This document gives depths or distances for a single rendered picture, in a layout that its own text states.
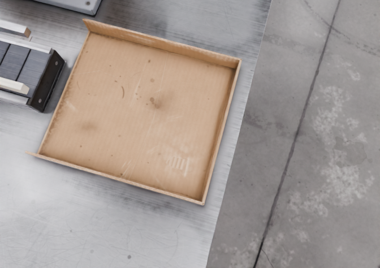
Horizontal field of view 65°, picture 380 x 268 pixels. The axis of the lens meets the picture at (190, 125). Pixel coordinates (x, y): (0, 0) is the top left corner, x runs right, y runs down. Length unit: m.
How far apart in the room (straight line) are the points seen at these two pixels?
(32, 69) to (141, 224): 0.32
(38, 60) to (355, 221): 1.35
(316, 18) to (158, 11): 1.24
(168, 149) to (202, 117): 0.08
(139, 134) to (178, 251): 0.21
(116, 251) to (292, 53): 1.32
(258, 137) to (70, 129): 1.01
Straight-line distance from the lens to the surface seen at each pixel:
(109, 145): 0.54
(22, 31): 0.52
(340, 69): 1.68
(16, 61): 0.60
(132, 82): 0.57
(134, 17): 0.64
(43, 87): 0.58
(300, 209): 1.43
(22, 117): 0.62
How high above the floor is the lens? 1.35
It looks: 75 degrees down
